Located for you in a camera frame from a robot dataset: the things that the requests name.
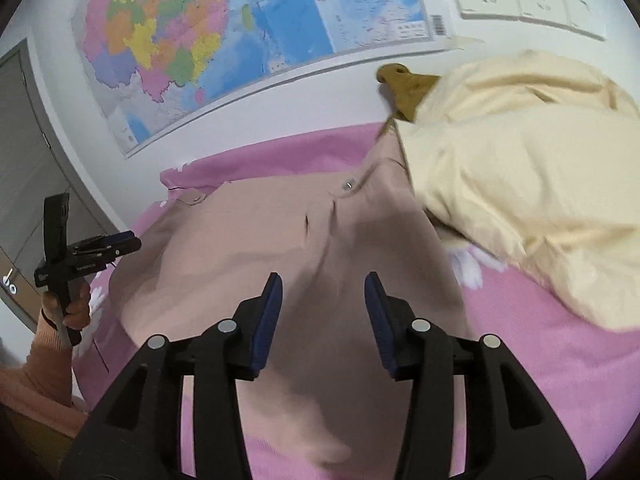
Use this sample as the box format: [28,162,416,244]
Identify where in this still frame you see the dusty pink jacket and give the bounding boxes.
[108,134,470,479]

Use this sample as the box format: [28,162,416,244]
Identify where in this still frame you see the left forearm orange sleeve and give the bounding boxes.
[1,315,87,438]

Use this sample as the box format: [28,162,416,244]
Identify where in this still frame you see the person left hand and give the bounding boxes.
[41,282,90,330]

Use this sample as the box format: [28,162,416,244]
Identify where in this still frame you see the pink floral bed sheet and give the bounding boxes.
[73,125,639,479]

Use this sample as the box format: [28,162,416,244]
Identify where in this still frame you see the grey door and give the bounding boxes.
[0,40,117,330]

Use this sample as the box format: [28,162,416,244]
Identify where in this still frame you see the cream yellow garment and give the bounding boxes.
[394,51,639,332]

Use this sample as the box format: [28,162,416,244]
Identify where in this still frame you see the olive green garment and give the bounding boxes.
[376,63,440,122]

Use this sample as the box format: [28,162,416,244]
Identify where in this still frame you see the colourful wall map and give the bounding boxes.
[70,0,450,155]

